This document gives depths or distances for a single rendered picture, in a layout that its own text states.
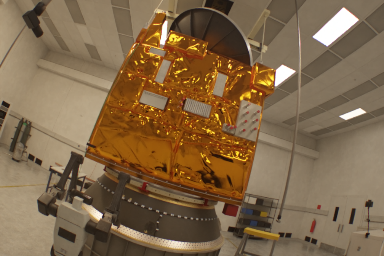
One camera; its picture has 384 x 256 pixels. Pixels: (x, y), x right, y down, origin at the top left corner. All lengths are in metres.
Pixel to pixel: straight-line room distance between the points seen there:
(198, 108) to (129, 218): 1.50
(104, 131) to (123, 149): 0.31
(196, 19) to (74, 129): 6.77
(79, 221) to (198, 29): 3.07
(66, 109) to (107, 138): 6.81
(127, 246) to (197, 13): 3.41
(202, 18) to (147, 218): 2.98
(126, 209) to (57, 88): 8.04
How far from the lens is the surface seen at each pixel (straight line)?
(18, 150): 8.54
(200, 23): 3.36
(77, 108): 8.81
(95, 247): 2.36
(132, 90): 2.41
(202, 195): 2.30
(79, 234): 1.44
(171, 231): 2.15
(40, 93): 10.08
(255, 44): 4.27
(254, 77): 2.73
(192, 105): 2.39
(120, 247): 2.17
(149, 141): 2.23
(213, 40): 3.24
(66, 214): 1.42
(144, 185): 2.16
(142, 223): 2.11
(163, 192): 2.16
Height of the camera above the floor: 1.94
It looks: 19 degrees up
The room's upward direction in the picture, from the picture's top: 17 degrees clockwise
